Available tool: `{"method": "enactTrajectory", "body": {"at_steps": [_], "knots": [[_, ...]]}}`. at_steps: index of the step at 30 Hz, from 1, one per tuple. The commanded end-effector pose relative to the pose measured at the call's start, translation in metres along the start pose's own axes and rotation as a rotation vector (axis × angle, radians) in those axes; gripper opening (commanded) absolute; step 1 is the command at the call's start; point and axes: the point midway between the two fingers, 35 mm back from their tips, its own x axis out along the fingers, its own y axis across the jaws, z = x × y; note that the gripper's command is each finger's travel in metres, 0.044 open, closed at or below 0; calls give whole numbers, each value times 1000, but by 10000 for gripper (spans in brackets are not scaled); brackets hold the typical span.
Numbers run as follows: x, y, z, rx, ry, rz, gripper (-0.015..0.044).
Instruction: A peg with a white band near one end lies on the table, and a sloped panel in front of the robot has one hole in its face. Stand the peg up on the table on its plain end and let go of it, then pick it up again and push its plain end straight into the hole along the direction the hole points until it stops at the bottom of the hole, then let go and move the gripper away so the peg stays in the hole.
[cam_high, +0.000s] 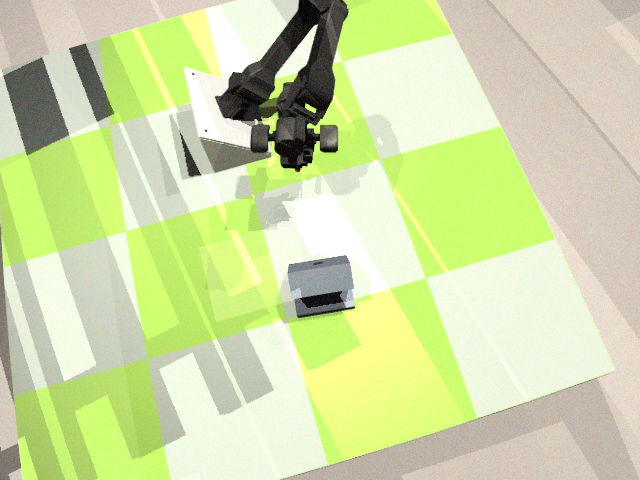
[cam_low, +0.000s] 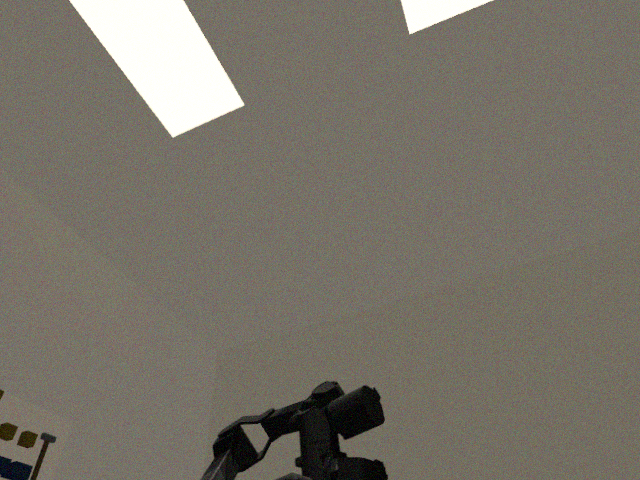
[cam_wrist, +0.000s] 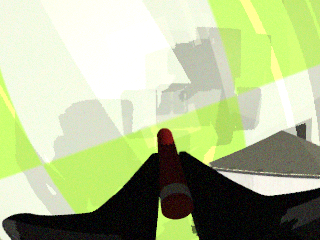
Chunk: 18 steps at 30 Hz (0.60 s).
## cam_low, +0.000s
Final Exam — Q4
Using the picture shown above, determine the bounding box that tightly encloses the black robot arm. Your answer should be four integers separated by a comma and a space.
200, 381, 388, 480

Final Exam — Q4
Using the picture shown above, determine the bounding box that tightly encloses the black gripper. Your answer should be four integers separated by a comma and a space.
276, 441, 346, 480

